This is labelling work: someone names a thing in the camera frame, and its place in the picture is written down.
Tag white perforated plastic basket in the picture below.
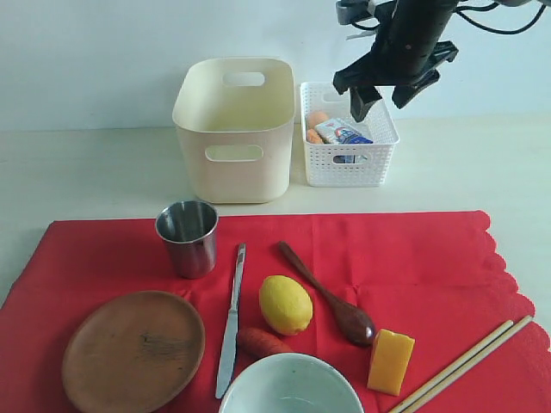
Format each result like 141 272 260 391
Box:
299 82 399 188

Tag yellow cheese wedge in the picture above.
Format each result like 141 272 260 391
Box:
367 329 416 397

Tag brown egg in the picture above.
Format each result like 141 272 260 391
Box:
306 111 329 129

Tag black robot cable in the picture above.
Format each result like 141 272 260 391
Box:
455 0 548 35

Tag cream plastic bin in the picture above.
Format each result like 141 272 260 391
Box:
172 57 295 204

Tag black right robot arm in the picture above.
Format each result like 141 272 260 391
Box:
332 0 458 122

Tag lower wooden chopstick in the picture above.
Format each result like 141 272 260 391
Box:
401 315 533 412

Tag small blue milk carton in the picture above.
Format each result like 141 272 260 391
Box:
314 118 373 145

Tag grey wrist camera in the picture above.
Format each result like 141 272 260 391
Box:
335 0 386 26

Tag brown wooden plate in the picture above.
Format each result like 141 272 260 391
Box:
61 291 206 412

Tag orange fried chicken piece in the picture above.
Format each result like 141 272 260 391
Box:
306 128 325 145

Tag upper wooden chopstick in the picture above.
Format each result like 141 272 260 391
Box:
389 320 513 413

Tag red paper table mat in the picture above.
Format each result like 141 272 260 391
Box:
1 211 535 412

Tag yellow lemon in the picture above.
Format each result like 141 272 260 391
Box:
258 275 313 336

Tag silver table knife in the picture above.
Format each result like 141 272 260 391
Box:
215 243 246 399

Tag white ceramic bowl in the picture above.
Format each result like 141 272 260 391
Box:
219 353 364 413

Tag wooden chopstick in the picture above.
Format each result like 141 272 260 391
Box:
401 315 533 412
389 320 513 413

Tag stainless steel cup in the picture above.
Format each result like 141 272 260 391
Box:
155 200 219 280

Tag dark wooden spoon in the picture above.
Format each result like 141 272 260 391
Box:
277 241 376 348

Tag orange carrot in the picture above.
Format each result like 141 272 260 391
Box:
237 327 294 359

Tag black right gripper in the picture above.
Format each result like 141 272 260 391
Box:
333 1 458 123

